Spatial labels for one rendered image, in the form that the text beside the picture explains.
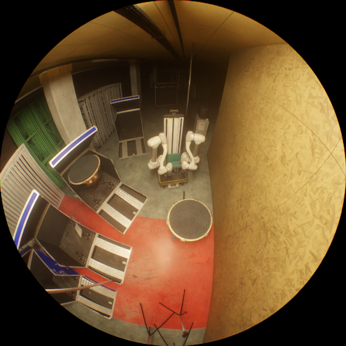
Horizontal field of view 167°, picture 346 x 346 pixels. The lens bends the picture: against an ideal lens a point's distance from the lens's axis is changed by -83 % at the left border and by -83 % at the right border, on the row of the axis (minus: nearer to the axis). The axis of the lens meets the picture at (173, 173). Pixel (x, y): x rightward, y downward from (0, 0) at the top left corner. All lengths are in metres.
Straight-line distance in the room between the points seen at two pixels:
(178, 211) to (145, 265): 1.36
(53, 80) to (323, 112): 3.69
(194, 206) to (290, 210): 1.43
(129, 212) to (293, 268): 2.89
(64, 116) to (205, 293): 4.69
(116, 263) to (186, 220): 1.73
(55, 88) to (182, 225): 3.56
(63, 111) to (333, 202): 3.87
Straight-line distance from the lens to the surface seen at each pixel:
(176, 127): 2.22
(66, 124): 3.14
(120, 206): 2.97
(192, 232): 1.82
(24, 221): 1.94
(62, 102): 3.13
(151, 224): 2.67
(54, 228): 3.26
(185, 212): 1.89
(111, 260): 2.80
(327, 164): 1.01
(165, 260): 2.56
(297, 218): 1.11
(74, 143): 2.17
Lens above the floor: 2.56
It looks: 50 degrees down
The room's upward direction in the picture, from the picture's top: 4 degrees clockwise
